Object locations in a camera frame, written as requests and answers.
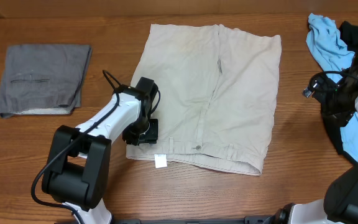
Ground beige cotton shorts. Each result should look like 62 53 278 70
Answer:
126 24 282 176

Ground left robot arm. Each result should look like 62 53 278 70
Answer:
34 77 160 223

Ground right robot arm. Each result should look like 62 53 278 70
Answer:
259 52 358 223

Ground light blue shirt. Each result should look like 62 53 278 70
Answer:
306 13 358 162

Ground black garment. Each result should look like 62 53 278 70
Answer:
322 21 358 165

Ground folded grey shorts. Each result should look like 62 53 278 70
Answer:
0 44 93 118

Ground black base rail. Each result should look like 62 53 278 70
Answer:
112 215 273 224

